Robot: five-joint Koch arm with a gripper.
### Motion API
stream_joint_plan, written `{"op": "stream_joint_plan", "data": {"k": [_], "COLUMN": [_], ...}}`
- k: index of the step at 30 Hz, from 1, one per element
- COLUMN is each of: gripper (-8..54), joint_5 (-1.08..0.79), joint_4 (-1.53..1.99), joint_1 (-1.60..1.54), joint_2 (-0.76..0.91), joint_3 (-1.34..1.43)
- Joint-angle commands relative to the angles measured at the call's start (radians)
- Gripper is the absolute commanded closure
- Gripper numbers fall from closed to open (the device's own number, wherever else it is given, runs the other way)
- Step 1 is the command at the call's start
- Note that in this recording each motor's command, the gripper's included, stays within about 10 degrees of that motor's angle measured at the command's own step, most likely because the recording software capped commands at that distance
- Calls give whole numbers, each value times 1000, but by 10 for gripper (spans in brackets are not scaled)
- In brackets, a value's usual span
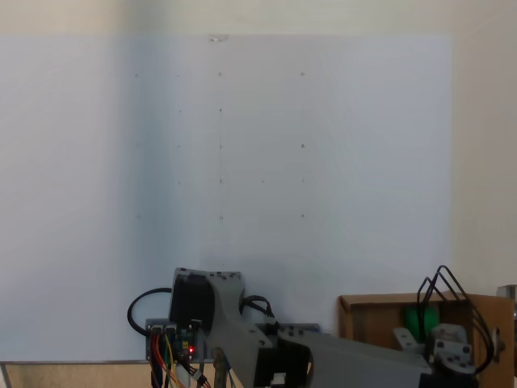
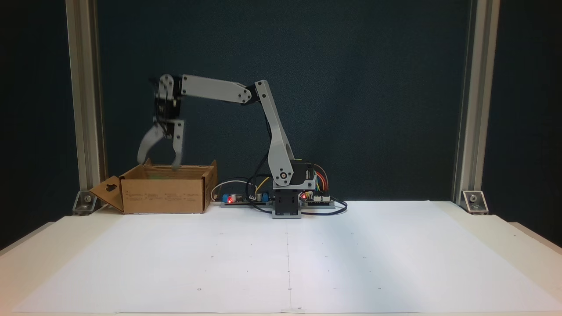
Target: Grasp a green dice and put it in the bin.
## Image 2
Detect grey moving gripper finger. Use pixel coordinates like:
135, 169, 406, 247
137, 125, 167, 165

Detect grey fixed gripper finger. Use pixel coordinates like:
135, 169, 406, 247
171, 121, 185, 171

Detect open cardboard box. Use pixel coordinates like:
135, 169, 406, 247
90, 158, 218, 215

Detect blue circuit board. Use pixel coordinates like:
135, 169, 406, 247
221, 192, 274, 209

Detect white cable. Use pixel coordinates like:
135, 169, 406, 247
212, 179, 251, 202

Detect black motor wire bundle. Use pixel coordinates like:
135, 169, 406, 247
245, 125, 275, 211

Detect aluminium frame post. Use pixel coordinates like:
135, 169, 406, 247
66, 0, 107, 194
452, 0, 501, 202

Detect metal corner bracket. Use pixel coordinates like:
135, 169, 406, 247
72, 190, 98, 215
461, 190, 489, 215

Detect coloured jumper wires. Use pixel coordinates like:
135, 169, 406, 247
313, 164, 330, 194

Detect circuit board with jumper wires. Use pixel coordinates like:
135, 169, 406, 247
301, 191, 335, 209

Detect thick dark cable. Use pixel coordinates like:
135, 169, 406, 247
246, 200, 349, 216

